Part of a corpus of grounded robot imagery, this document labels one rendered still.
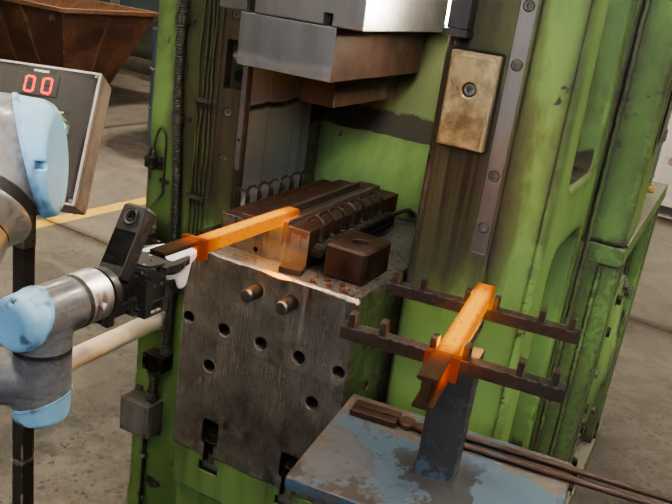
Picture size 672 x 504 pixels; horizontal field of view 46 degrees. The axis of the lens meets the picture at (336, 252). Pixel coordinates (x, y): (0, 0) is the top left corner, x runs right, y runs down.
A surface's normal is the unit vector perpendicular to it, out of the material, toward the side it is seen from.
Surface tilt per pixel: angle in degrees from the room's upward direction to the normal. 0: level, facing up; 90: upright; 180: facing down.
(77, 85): 60
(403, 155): 90
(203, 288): 90
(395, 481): 0
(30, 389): 89
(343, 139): 90
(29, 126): 47
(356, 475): 0
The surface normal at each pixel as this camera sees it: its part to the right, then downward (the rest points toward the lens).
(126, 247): -0.36, -0.33
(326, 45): -0.46, 0.23
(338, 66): 0.88, 0.26
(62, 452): 0.14, -0.94
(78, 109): 0.03, -0.18
